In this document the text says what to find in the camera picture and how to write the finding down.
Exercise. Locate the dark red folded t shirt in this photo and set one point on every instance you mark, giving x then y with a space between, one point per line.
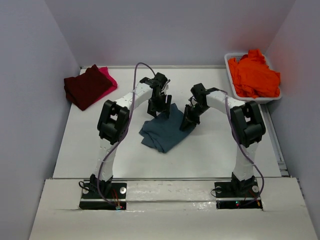
84 89

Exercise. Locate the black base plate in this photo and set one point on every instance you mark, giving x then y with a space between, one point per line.
115 199
227 199

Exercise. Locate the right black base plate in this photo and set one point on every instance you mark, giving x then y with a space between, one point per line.
227 199

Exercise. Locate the orange t shirt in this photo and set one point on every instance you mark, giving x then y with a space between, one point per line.
252 77

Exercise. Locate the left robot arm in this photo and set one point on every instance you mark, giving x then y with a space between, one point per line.
114 121

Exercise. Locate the teal blue t shirt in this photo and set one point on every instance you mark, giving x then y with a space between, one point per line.
163 133

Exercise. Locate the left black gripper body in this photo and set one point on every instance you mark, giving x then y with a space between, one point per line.
157 104

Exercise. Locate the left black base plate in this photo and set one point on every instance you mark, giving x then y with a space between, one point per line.
115 199

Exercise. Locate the pink folded t shirt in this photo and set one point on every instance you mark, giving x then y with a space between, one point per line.
113 84

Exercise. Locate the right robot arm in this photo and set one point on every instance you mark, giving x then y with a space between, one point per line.
247 129

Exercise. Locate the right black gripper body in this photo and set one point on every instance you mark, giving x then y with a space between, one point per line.
196 111

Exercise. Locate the white plastic basket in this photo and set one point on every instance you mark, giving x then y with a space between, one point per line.
259 100

